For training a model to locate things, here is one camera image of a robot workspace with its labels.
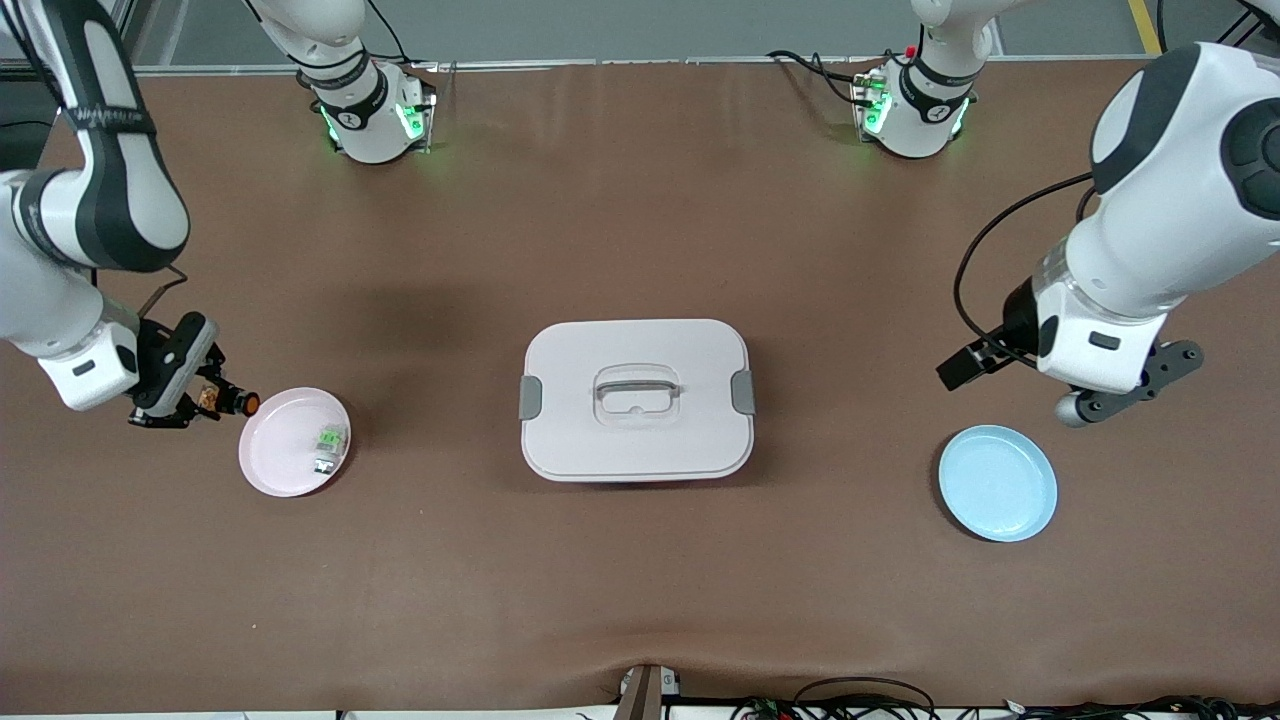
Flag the green clear push-button switch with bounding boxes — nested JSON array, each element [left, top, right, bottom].
[[312, 424, 349, 476]]

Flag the white lidded storage box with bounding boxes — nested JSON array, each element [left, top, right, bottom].
[[518, 318, 758, 484]]

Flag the metal table edge bracket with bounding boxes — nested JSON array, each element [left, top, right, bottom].
[[615, 663, 683, 720]]

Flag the light blue round plate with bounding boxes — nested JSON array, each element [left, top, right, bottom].
[[937, 424, 1059, 544]]

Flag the black arm base cables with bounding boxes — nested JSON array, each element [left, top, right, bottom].
[[767, 48, 883, 107]]

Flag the black cable bundle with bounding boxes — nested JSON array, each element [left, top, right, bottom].
[[940, 693, 1280, 720]]

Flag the brown table mat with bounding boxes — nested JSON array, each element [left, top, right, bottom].
[[0, 58, 1280, 713]]

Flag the pink round plate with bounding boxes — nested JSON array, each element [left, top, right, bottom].
[[238, 387, 353, 499]]

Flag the aluminium table edge rail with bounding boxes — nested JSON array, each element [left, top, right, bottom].
[[130, 55, 1151, 77]]

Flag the black looped cable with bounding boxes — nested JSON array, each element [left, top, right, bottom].
[[795, 676, 937, 720]]

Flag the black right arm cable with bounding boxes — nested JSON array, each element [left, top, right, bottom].
[[135, 262, 191, 321]]

